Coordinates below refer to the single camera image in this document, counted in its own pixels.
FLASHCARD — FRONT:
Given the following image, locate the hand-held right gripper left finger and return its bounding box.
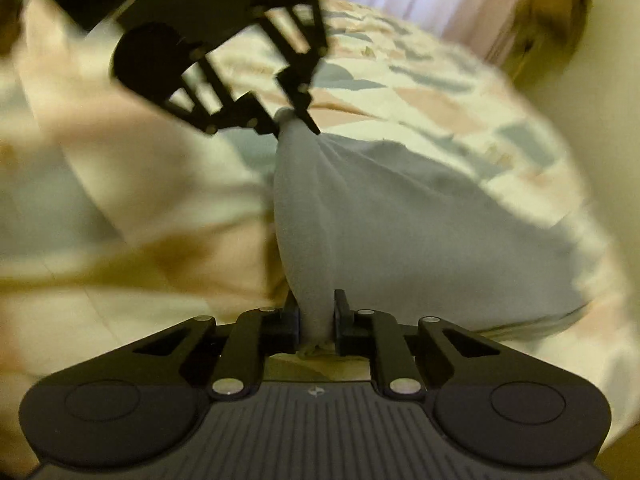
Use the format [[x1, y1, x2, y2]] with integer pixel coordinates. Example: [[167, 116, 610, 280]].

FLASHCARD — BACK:
[[132, 291, 303, 402]]

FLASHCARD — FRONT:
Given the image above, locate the patchwork patterned bed sheet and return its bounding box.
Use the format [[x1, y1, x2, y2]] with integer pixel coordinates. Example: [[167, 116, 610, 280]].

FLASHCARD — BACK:
[[0, 0, 640, 466]]

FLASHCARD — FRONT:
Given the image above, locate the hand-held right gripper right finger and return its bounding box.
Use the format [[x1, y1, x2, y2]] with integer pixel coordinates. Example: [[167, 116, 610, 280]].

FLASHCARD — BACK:
[[332, 289, 502, 399]]

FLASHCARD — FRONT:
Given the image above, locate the dark brown object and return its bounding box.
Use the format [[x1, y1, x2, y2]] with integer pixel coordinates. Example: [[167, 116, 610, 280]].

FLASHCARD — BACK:
[[492, 0, 597, 92]]

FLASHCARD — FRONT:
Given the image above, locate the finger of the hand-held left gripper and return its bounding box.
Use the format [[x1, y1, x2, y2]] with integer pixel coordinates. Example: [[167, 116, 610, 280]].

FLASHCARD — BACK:
[[159, 54, 281, 137], [251, 1, 329, 135]]

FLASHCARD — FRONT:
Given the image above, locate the grey garment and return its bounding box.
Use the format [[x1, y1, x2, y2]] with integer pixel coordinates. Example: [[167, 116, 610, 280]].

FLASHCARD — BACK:
[[271, 106, 592, 358]]

